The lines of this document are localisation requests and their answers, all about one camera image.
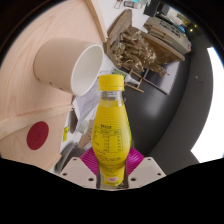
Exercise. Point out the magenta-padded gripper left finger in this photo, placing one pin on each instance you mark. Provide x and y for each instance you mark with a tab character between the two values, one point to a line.
76	170

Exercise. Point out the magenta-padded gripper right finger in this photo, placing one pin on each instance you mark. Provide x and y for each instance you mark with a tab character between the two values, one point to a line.
148	170

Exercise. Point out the yellow drink bottle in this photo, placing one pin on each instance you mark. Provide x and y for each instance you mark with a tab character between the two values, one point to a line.
111	133

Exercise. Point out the yellow sachet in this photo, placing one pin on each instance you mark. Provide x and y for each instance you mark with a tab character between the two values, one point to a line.
66	134

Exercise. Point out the small round tin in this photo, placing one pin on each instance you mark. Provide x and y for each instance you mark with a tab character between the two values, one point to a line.
83	126

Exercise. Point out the flat round red coaster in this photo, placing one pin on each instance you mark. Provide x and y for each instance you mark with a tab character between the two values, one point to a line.
37	135

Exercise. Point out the clear bag of papers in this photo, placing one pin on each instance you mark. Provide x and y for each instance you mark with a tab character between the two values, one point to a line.
85	103

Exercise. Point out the long ceiling light strip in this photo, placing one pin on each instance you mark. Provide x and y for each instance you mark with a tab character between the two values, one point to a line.
210	110

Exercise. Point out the wooden easel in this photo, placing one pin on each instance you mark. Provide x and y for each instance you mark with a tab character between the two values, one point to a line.
136	81

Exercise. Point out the green-labelled white bottle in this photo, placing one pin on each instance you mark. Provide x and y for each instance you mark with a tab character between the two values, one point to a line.
121	74

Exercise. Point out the light wooden tray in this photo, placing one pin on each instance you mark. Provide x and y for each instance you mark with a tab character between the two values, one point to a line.
16	86

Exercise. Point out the beige paper cup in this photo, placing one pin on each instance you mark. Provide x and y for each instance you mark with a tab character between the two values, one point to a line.
56	63

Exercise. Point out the golden figure sculpture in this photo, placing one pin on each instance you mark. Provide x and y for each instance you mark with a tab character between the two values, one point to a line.
136	50

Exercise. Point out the white cabinet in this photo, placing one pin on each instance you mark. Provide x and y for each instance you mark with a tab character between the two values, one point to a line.
170	31

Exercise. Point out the black box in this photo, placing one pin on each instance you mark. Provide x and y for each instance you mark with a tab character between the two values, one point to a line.
156	8

